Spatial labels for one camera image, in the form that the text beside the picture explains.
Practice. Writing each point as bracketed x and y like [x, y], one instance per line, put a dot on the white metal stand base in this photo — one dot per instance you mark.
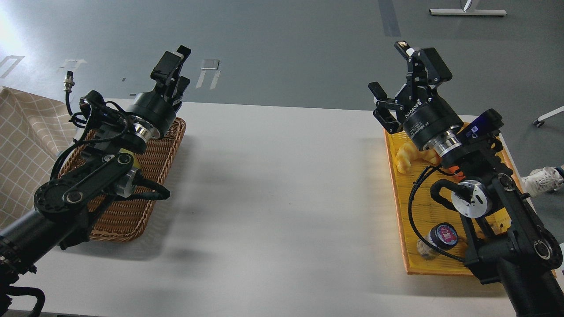
[469, 8]

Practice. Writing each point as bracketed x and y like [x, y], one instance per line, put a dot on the toy croissant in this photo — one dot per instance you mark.
[408, 153]

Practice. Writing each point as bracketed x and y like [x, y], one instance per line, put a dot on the yellow plastic tray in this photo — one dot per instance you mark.
[426, 214]

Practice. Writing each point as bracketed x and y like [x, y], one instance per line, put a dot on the small glass jar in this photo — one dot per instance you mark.
[443, 236]

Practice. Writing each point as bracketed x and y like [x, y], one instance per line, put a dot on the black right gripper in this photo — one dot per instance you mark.
[425, 114]

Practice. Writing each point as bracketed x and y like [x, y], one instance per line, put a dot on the yellow tape roll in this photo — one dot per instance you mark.
[136, 163]

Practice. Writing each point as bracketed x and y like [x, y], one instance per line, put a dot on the toy carrot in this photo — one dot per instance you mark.
[456, 171]

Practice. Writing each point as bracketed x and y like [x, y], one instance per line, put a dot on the white chair leg with caster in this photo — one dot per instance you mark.
[541, 119]

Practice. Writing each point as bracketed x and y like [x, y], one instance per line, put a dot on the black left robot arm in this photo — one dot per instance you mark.
[91, 174]

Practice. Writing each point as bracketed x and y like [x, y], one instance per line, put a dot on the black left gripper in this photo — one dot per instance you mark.
[154, 107]

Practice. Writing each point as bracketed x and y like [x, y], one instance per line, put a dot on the white sneaker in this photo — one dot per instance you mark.
[543, 180]

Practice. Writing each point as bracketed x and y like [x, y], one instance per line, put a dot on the beige checkered cloth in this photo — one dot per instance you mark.
[34, 130]

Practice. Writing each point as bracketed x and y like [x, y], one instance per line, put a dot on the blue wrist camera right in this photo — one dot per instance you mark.
[485, 123]

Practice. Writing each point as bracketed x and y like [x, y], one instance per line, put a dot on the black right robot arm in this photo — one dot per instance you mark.
[507, 241]

